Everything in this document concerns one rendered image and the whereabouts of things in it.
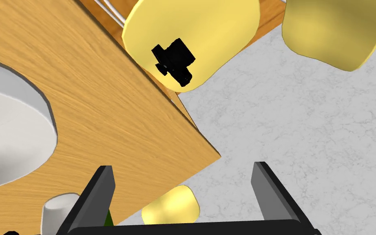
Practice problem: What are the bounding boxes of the white bowl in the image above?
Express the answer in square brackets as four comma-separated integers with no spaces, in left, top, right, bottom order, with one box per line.
[0,55,58,192]

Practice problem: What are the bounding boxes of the green pointed object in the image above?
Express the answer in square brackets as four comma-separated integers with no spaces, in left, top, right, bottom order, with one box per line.
[104,210,115,227]

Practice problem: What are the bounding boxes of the wooden table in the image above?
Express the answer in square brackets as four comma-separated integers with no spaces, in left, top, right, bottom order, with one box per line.
[0,0,222,235]

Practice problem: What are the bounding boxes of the white cup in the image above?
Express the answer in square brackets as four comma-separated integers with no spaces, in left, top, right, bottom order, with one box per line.
[41,193,81,235]

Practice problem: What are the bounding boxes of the yellow chair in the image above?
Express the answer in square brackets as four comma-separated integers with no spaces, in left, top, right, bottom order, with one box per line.
[141,184,201,226]
[122,0,261,93]
[281,0,376,72]

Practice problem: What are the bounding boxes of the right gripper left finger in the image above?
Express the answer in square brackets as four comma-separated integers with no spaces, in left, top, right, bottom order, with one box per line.
[55,165,116,235]

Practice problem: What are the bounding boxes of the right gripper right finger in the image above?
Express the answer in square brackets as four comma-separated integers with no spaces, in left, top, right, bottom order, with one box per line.
[250,161,310,225]

